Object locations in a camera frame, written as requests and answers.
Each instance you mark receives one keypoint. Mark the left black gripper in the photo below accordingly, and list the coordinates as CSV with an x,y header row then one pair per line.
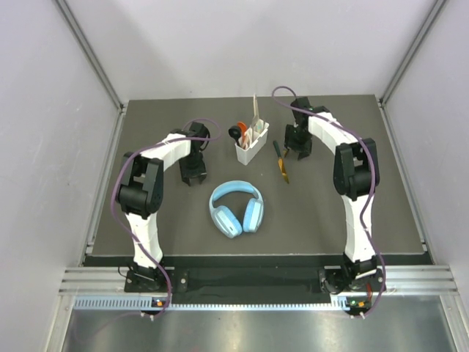
x,y
199,171

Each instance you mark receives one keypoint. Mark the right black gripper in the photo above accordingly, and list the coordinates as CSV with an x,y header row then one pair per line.
x,y
303,149

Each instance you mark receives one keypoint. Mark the white compartment utensil container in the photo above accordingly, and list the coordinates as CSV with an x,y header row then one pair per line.
x,y
246,156

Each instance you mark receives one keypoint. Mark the small silver fork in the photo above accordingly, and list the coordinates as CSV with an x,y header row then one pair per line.
x,y
260,125

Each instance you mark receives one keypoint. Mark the white spoon horizontal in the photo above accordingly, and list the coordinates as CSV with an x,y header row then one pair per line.
x,y
252,134

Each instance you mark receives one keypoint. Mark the white spoon vertical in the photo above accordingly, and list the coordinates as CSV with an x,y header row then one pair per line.
x,y
246,141

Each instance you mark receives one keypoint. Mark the knife with beige handle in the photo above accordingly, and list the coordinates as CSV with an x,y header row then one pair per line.
x,y
256,112

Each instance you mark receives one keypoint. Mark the black ladle spoon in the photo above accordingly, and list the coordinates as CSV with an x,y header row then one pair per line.
x,y
235,133

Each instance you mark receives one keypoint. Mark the orange plastic spoon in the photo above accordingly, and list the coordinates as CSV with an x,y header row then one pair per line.
x,y
243,128

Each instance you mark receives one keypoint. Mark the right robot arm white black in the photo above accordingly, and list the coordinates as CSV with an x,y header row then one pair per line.
x,y
355,177

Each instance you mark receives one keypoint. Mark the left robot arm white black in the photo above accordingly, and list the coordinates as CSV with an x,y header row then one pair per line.
x,y
139,192

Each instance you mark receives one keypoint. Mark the blue over-ear headphones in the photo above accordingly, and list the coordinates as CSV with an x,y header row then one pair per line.
x,y
236,207

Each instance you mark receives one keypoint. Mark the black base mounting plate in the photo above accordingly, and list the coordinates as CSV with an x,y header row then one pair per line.
x,y
226,282

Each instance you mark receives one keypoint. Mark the aluminium frame rail front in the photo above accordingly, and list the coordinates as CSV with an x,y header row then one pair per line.
x,y
104,289

